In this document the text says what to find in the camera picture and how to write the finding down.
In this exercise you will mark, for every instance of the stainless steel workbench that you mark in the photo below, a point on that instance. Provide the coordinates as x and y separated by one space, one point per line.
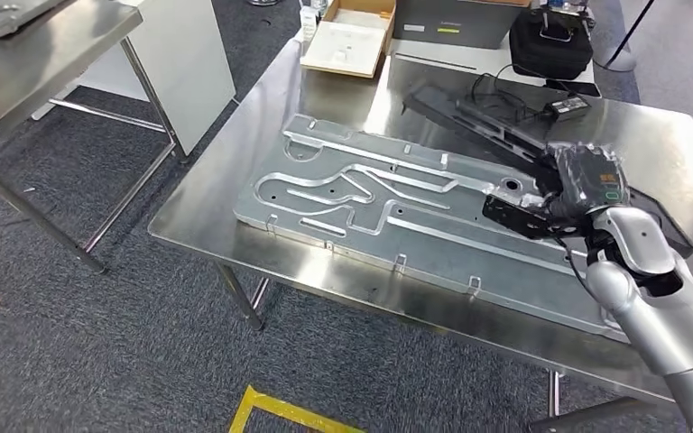
651 137

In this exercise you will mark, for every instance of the black power adapter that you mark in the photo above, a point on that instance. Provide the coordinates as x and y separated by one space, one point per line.
568 107

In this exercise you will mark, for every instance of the stainless steel table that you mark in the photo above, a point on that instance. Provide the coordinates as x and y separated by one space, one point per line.
41 66

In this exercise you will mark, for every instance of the white bottle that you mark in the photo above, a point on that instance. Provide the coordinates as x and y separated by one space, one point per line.
309 24

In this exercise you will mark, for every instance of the long black metal part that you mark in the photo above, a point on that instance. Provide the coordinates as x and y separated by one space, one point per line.
478 119

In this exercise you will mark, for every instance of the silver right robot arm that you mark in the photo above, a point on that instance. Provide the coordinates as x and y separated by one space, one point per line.
657 323

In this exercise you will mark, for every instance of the large silver stamped panel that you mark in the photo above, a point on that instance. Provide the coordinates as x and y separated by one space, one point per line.
418 239

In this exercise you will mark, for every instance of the white board panel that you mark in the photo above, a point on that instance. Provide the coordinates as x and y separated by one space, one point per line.
185 66

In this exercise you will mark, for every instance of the white flat board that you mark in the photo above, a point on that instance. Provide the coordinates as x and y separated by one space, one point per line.
472 60

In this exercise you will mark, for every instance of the black camera bracket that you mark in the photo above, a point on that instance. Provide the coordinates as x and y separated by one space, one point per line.
514 218

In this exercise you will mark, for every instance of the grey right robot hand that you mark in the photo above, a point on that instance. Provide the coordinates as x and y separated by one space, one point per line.
591 176

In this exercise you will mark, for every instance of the cardboard box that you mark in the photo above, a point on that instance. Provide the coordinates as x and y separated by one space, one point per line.
382 24

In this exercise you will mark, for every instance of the black bag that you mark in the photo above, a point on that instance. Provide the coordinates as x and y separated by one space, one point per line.
553 51

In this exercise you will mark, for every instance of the dark grey case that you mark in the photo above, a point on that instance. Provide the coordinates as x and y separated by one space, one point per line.
460 21

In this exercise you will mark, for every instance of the white foam insert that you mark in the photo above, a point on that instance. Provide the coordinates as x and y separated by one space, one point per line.
346 48

